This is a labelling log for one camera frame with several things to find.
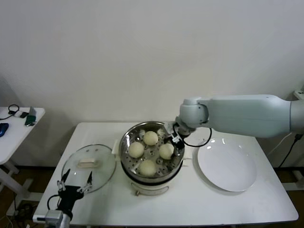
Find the white side table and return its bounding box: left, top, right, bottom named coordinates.
left=0, top=107, right=46, bottom=209

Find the green flat object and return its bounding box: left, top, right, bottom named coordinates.
left=25, top=113, right=37, bottom=127

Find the large white plate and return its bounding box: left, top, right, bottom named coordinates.
left=197, top=138, right=257, bottom=192

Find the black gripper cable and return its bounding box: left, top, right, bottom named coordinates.
left=182, top=127, right=212, bottom=148
left=47, top=194, right=60, bottom=211

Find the white steamed baozi bun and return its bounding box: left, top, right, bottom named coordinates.
left=143, top=131, right=159, bottom=146
left=128, top=142, right=145, bottom=158
left=158, top=143, right=175, bottom=160
left=139, top=159, right=157, bottom=177

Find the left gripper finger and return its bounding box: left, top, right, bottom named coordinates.
left=79, top=171, right=93, bottom=193
left=57, top=168, right=71, bottom=192

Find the white wall cable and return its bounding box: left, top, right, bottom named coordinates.
left=266, top=133, right=293, bottom=155

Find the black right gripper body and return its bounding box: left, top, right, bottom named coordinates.
left=176, top=129, right=190, bottom=143

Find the white electric cooker pot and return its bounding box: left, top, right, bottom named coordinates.
left=111, top=139, right=192, bottom=197

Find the dark floor cable bundle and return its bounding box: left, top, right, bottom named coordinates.
left=13, top=205, right=33, bottom=217

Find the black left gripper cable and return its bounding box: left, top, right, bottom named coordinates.
left=47, top=194, right=60, bottom=211

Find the stainless steel steamer basket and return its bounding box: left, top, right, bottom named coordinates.
left=118, top=121, right=185, bottom=181

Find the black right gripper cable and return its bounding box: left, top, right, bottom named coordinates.
left=182, top=127, right=212, bottom=148

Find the black cable with adapter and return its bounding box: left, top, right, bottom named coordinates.
left=277, top=134, right=303, bottom=168

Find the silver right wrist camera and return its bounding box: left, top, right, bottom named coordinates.
left=163, top=122, right=176, bottom=134

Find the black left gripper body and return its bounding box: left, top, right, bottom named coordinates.
left=57, top=186, right=84, bottom=211

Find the round glass pot lid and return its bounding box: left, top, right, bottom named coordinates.
left=61, top=144, right=117, bottom=193

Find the black looped cable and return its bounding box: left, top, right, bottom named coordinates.
left=0, top=105, right=19, bottom=121

